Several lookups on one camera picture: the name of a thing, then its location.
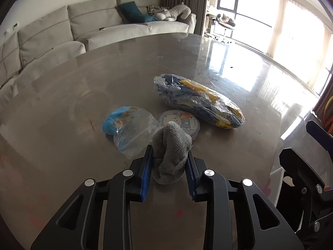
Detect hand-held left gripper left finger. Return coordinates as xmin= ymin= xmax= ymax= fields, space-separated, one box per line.
xmin=30 ymin=144 xmax=154 ymax=250

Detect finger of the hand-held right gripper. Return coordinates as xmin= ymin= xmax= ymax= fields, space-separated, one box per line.
xmin=279 ymin=148 xmax=333 ymax=206
xmin=306 ymin=120 xmax=333 ymax=147

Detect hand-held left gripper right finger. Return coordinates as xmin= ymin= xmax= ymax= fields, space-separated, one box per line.
xmin=185 ymin=151 xmax=305 ymax=250

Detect grey sock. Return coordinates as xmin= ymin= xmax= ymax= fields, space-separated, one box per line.
xmin=152 ymin=121 xmax=193 ymax=184

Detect brown cloth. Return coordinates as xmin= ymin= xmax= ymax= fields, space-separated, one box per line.
xmin=311 ymin=73 xmax=333 ymax=136

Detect clear bag with blue item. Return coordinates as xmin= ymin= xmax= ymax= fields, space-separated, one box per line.
xmin=101 ymin=106 xmax=162 ymax=160

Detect round bear print tin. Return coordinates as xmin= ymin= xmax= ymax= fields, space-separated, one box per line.
xmin=157 ymin=110 xmax=201 ymax=137

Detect clear bag blue yellow items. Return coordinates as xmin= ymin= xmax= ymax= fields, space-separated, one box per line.
xmin=153 ymin=74 xmax=245 ymax=130

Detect white sheer curtain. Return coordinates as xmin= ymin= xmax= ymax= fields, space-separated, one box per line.
xmin=265 ymin=0 xmax=333 ymax=94

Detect swivel chair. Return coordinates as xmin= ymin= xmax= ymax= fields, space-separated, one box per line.
xmin=212 ymin=13 xmax=236 ymax=41

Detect cluttered desk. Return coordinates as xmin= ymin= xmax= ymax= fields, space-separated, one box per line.
xmin=205 ymin=0 xmax=219 ymax=32

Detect teal pillow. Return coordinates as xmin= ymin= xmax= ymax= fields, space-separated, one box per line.
xmin=118 ymin=2 xmax=146 ymax=23

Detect black white floral pillow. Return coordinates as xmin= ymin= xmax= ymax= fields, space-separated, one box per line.
xmin=146 ymin=6 xmax=169 ymax=15

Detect grey plush toy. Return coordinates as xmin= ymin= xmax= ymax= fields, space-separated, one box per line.
xmin=153 ymin=2 xmax=191 ymax=21

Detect grey fabric sofa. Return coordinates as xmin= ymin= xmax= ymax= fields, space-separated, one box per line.
xmin=0 ymin=0 xmax=197 ymax=107

